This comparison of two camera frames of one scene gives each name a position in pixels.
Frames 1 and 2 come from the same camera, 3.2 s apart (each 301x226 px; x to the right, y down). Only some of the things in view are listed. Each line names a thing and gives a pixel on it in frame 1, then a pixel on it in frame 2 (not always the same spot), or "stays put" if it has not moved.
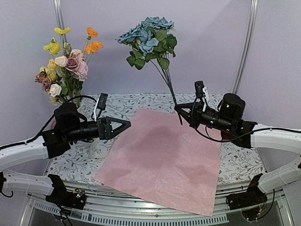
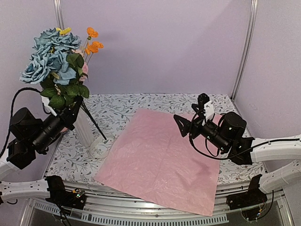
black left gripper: (109, 133) to (69, 116)
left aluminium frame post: (59, 13) stays put
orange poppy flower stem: (92, 47) stays put
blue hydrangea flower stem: (153, 39) to (50, 65)
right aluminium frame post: (246, 50) stays put
